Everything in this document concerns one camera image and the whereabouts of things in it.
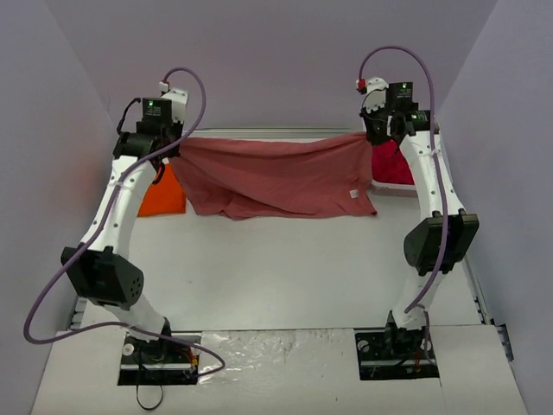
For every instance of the orange folded t shirt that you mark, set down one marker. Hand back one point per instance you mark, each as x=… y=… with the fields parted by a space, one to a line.
x=165 y=197

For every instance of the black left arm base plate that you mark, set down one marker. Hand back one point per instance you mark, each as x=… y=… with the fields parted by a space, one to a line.
x=157 y=363

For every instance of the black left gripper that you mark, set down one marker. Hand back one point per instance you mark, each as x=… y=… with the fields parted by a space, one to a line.
x=170 y=148

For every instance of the white plastic basket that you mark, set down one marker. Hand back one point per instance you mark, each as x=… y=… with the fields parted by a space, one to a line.
x=414 y=125

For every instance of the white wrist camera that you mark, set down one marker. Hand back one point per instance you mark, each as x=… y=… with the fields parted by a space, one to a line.
x=179 y=99
x=375 y=95

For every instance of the pink t shirt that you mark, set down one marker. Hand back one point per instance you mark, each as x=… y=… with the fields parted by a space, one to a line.
x=245 y=179

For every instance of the magenta t shirt in basket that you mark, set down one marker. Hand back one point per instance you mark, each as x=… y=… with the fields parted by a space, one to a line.
x=389 y=165

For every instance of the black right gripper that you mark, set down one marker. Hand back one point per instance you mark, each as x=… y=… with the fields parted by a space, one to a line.
x=378 y=135

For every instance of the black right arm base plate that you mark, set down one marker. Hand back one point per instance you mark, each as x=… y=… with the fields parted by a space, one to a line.
x=378 y=360

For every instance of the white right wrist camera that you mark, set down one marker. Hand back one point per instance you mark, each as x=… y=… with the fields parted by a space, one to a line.
x=375 y=95

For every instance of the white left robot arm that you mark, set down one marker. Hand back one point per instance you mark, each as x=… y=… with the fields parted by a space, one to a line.
x=103 y=273

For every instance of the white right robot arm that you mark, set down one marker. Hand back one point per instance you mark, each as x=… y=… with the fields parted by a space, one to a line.
x=446 y=229

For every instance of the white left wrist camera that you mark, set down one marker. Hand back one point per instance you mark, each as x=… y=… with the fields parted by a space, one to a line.
x=179 y=99

